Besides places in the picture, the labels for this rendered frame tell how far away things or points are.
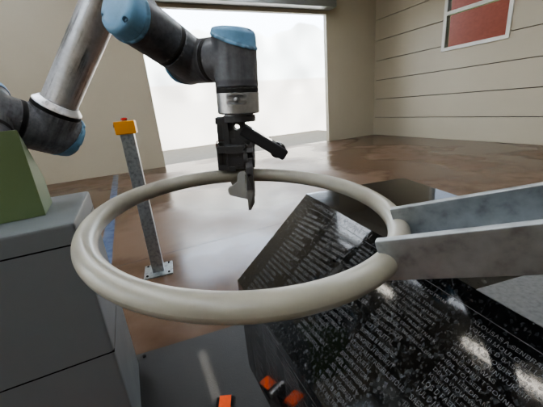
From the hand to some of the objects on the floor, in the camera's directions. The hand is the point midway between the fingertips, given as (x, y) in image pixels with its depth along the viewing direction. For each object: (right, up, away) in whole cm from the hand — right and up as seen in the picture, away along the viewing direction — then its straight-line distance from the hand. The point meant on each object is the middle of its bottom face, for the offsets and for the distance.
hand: (253, 200), depth 73 cm
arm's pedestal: (-66, -85, +42) cm, 116 cm away
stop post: (-79, -51, +150) cm, 178 cm away
